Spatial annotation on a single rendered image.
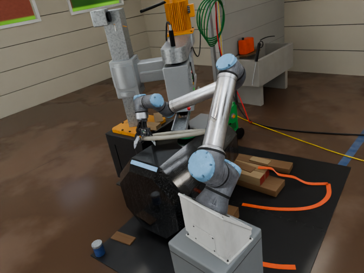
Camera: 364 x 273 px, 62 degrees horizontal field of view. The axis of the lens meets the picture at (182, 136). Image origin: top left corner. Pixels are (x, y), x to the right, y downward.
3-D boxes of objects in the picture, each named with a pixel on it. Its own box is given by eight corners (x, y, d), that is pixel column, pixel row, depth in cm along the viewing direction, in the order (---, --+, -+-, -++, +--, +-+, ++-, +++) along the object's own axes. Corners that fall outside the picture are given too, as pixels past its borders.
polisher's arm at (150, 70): (111, 91, 330) (105, 68, 319) (117, 82, 360) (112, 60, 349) (179, 81, 323) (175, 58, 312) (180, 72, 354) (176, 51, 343)
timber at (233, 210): (227, 236, 286) (226, 227, 281) (215, 233, 293) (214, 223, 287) (239, 216, 308) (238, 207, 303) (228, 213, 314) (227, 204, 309)
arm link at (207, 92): (251, 72, 190) (165, 108, 223) (242, 61, 181) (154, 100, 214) (254, 87, 184) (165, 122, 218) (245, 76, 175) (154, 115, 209)
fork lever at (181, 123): (176, 106, 310) (176, 102, 308) (195, 104, 307) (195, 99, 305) (167, 135, 248) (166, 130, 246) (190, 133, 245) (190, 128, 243)
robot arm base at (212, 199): (232, 218, 168) (240, 201, 169) (211, 209, 156) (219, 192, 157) (209, 205, 182) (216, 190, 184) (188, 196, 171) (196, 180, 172)
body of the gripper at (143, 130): (140, 137, 207) (138, 119, 206) (137, 137, 215) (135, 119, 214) (151, 136, 210) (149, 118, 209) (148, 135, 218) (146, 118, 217)
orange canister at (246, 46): (235, 57, 562) (234, 38, 548) (250, 50, 593) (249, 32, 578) (246, 57, 548) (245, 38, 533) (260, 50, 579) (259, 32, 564)
